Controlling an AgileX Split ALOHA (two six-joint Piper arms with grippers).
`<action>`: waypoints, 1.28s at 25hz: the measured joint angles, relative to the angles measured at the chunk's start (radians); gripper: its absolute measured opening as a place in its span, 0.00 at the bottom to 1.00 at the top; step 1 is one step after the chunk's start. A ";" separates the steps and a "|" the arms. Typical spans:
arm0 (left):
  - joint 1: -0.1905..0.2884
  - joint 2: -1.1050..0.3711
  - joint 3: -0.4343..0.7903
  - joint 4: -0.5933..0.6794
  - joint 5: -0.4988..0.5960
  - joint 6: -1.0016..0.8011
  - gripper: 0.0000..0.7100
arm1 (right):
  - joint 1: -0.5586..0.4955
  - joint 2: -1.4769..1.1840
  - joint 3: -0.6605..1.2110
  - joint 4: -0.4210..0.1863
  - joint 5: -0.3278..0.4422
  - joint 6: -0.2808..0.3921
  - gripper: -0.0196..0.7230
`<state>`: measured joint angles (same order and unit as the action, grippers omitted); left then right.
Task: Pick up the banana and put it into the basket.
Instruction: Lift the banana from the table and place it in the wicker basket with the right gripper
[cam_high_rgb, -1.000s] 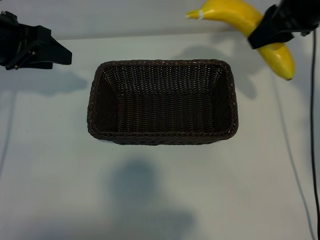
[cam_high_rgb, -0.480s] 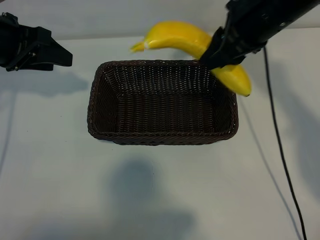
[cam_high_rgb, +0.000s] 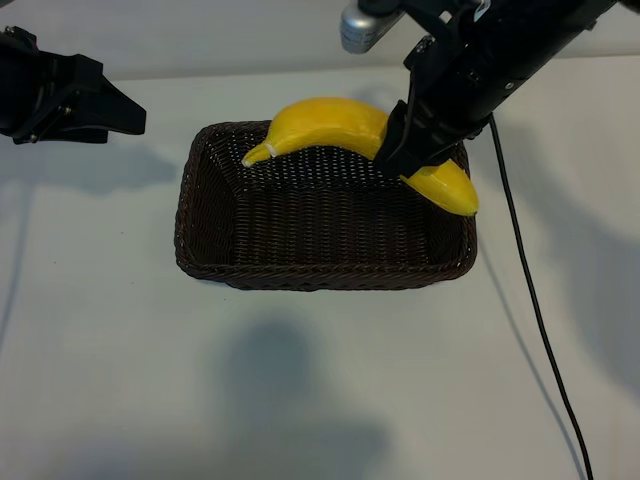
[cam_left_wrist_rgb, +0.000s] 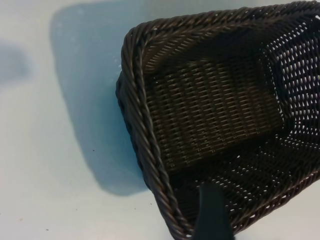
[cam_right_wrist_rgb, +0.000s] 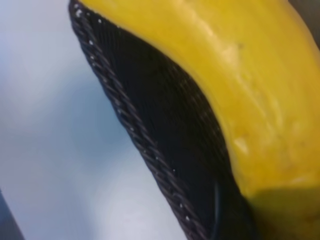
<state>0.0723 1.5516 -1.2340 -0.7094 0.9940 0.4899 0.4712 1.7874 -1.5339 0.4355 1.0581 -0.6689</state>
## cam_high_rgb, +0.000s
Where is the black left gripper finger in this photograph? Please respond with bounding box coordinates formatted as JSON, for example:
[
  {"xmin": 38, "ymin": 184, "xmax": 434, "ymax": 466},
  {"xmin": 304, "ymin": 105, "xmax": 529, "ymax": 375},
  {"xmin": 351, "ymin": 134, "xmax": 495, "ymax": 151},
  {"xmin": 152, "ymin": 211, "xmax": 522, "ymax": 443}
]
[
  {"xmin": 12, "ymin": 123, "xmax": 111, "ymax": 147},
  {"xmin": 72, "ymin": 53, "xmax": 148, "ymax": 136}
]

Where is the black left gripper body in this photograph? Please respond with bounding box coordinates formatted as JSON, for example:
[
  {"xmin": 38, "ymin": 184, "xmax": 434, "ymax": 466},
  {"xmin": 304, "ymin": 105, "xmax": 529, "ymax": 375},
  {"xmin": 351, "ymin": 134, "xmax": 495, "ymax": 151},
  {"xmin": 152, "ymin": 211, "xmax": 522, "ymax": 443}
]
[{"xmin": 0, "ymin": 25, "xmax": 84, "ymax": 146}]

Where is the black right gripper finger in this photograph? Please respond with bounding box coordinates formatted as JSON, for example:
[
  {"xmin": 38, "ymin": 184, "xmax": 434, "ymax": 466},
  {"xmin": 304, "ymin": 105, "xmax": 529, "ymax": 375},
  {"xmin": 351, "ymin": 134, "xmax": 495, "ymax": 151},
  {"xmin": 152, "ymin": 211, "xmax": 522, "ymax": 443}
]
[
  {"xmin": 398, "ymin": 135, "xmax": 466, "ymax": 178},
  {"xmin": 374, "ymin": 99, "xmax": 426, "ymax": 175}
]

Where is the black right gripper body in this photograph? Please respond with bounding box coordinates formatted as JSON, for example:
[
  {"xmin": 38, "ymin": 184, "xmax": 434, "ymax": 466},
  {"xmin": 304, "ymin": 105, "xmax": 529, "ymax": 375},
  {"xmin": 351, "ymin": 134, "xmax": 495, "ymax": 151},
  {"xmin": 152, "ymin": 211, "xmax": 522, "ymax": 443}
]
[{"xmin": 402, "ymin": 17, "xmax": 554, "ymax": 147}]

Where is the yellow banana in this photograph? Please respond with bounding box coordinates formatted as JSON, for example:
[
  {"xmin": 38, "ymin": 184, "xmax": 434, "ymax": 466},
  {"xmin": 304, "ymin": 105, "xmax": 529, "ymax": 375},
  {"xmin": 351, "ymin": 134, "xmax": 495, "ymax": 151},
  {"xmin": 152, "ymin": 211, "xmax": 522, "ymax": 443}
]
[{"xmin": 241, "ymin": 97, "xmax": 481, "ymax": 218}]

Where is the dark brown wicker basket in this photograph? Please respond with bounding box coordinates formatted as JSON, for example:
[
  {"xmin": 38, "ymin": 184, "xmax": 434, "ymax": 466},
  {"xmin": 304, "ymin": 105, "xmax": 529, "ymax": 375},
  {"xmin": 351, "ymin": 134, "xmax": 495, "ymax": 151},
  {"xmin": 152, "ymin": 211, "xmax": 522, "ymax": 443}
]
[{"xmin": 174, "ymin": 119, "xmax": 479, "ymax": 292}]

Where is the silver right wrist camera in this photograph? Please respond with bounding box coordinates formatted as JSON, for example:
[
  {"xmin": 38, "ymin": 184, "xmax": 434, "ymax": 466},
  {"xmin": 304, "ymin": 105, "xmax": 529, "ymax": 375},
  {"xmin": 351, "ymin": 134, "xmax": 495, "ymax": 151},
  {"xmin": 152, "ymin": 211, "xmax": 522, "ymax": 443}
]
[{"xmin": 340, "ymin": 0, "xmax": 407, "ymax": 54}]

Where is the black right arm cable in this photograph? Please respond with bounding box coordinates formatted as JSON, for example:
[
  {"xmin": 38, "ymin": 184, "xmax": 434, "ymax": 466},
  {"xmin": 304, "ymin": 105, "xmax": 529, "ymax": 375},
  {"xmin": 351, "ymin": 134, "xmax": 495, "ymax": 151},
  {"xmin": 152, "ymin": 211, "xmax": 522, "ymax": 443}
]
[{"xmin": 487, "ymin": 112, "xmax": 596, "ymax": 480}]

